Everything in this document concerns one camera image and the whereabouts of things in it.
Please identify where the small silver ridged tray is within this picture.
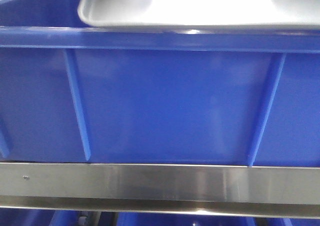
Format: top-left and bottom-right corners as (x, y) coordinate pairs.
(77, 0), (320, 30)

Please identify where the steel front rack bar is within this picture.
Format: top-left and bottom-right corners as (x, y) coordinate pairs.
(0, 162), (320, 219)

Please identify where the large blue plastic box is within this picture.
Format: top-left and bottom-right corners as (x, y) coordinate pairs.
(0, 0), (320, 167)

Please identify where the lower blue bin under bar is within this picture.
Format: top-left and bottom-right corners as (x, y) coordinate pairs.
(0, 208), (320, 226)

